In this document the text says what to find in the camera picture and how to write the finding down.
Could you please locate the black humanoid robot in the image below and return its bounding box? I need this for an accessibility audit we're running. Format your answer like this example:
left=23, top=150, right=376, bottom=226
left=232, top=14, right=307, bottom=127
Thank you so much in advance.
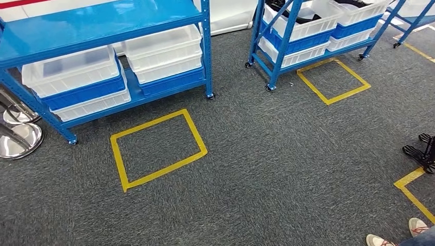
left=402, top=133, right=435, bottom=174

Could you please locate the person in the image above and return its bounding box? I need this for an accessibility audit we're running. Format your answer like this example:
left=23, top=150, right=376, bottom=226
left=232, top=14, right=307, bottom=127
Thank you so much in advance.
left=365, top=217, right=435, bottom=246

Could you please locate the blue metal shelf rack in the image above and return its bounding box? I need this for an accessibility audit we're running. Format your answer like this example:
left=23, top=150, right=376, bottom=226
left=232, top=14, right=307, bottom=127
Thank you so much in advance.
left=0, top=0, right=215, bottom=146

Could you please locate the black plastic part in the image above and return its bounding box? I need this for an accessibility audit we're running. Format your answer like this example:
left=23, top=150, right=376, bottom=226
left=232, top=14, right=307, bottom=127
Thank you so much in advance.
left=334, top=0, right=372, bottom=9
left=266, top=0, right=323, bottom=25

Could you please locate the chrome stanchion post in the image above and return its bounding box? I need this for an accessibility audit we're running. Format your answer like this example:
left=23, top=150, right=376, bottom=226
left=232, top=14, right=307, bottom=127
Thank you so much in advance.
left=0, top=120, right=44, bottom=160
left=0, top=88, right=42, bottom=126

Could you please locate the white car red stripe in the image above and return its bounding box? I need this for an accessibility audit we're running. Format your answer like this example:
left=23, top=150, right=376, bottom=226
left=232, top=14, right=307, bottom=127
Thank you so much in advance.
left=0, top=0, right=260, bottom=37

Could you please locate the white plastic bin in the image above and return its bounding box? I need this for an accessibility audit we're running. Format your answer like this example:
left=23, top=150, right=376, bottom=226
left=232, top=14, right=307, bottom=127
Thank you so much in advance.
left=122, top=24, right=203, bottom=73
left=327, top=27, right=376, bottom=52
left=21, top=46, right=120, bottom=99
left=258, top=36, right=330, bottom=69
left=51, top=64, right=132, bottom=123
left=263, top=0, right=345, bottom=42
left=329, top=0, right=391, bottom=27
left=130, top=52, right=204, bottom=85

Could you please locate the blue wheeled cart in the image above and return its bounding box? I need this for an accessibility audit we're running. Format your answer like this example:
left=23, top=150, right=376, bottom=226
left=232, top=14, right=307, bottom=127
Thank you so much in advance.
left=244, top=0, right=407, bottom=92
left=385, top=0, right=435, bottom=49

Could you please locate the yellow floor tape square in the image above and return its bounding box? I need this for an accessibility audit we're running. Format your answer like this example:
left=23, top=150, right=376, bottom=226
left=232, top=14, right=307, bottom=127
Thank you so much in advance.
left=394, top=167, right=435, bottom=225
left=110, top=108, right=209, bottom=193

